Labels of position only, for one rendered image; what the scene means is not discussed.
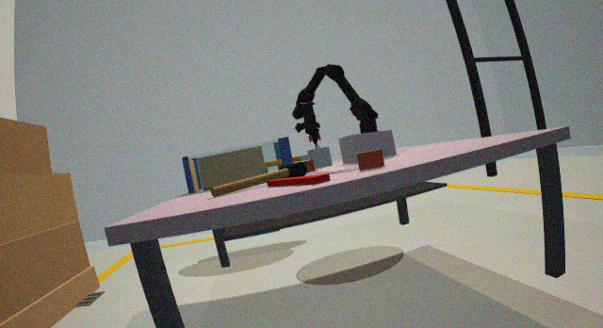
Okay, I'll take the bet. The red flat bar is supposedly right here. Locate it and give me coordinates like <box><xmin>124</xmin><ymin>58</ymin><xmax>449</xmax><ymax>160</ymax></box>
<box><xmin>267</xmin><ymin>173</ymin><xmax>331</xmax><ymax>188</ymax></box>

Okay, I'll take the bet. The reddish-brown box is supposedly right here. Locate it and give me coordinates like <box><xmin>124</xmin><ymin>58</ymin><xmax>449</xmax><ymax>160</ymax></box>
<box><xmin>357</xmin><ymin>149</ymin><xmax>384</xmax><ymax>171</ymax></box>
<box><xmin>303</xmin><ymin>160</ymin><xmax>315</xmax><ymax>172</ymax></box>

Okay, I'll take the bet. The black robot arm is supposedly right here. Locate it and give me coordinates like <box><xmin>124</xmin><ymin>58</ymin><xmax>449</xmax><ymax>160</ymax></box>
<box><xmin>292</xmin><ymin>64</ymin><xmax>379</xmax><ymax>134</ymax></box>

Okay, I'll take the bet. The wooden-handled mallet with black head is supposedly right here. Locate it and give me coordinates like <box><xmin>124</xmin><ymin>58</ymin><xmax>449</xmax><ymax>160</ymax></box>
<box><xmin>211</xmin><ymin>162</ymin><xmax>307</xmax><ymax>197</ymax></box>

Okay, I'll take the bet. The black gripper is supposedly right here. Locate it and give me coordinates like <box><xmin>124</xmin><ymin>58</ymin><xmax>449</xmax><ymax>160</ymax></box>
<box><xmin>304</xmin><ymin>113</ymin><xmax>320</xmax><ymax>144</ymax></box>

